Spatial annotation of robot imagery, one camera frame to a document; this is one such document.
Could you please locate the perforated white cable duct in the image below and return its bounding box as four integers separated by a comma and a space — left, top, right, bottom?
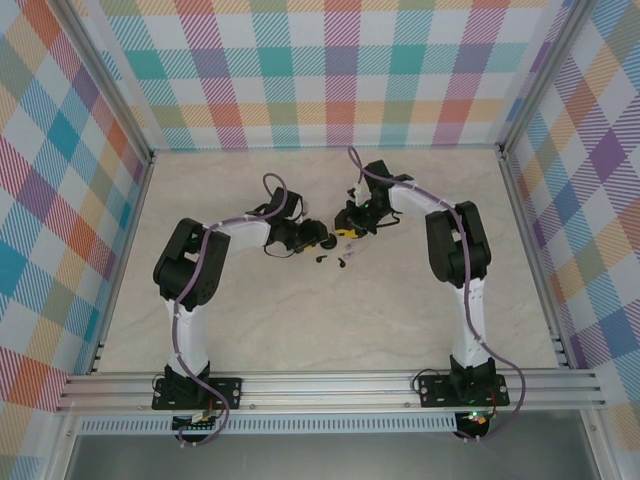
77, 417, 459, 436

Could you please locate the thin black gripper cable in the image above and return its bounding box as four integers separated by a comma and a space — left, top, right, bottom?
372, 209, 403, 234
263, 241, 299, 259

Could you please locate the thin black right gripper cable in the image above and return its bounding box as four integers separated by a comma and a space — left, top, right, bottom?
372, 209, 403, 234

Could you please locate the aluminium table edge rail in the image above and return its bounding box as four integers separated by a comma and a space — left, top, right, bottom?
88, 149, 157, 376
498, 144, 572, 372

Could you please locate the aluminium frame post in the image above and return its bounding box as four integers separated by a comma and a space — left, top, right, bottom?
497, 0, 596, 159
59, 0, 156, 166

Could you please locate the thin black left gripper cable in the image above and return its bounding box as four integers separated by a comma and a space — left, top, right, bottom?
263, 241, 299, 259

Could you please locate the wide aluminium base rail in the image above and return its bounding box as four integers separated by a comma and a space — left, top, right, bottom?
54, 369, 609, 415

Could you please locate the black controller board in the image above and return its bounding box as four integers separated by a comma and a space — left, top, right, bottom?
172, 409, 222, 434
457, 409, 490, 430

